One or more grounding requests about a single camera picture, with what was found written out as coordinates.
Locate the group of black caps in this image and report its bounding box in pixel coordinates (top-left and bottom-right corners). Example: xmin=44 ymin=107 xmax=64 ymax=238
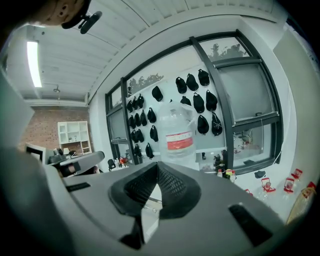
xmin=126 ymin=68 xmax=223 ymax=160

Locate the person's grey shirt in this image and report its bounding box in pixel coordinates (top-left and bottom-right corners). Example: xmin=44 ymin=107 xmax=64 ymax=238
xmin=0 ymin=67 xmax=76 ymax=256

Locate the person's head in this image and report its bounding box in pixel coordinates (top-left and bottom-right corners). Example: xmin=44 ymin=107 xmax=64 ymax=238
xmin=23 ymin=0 xmax=91 ymax=28

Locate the long ceiling light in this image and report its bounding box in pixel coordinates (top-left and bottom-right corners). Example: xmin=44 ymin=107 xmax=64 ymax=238
xmin=26 ymin=40 xmax=43 ymax=88

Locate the yellow oil bottle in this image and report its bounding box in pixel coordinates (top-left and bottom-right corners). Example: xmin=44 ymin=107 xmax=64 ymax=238
xmin=285 ymin=181 xmax=317 ymax=226

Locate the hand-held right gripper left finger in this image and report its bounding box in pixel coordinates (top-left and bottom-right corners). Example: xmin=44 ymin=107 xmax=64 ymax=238
xmin=62 ymin=161 xmax=160 ymax=245

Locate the black window frame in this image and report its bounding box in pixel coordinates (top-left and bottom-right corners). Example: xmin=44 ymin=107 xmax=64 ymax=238
xmin=104 ymin=28 xmax=285 ymax=176

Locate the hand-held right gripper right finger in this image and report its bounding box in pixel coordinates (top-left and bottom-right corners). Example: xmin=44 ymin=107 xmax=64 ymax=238
xmin=144 ymin=161 xmax=286 ymax=256

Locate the white framed monitor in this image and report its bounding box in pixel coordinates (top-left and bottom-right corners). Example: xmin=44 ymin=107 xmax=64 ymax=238
xmin=24 ymin=142 xmax=48 ymax=165

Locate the black head-worn camera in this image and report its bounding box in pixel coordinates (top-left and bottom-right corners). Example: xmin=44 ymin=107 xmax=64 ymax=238
xmin=60 ymin=0 xmax=103 ymax=35

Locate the large clear red-label water bottle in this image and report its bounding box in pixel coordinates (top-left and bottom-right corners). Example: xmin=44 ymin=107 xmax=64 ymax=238
xmin=158 ymin=99 xmax=197 ymax=160

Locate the white cubby shelf unit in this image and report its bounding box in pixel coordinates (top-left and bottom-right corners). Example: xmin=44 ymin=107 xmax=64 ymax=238
xmin=57 ymin=120 xmax=93 ymax=155

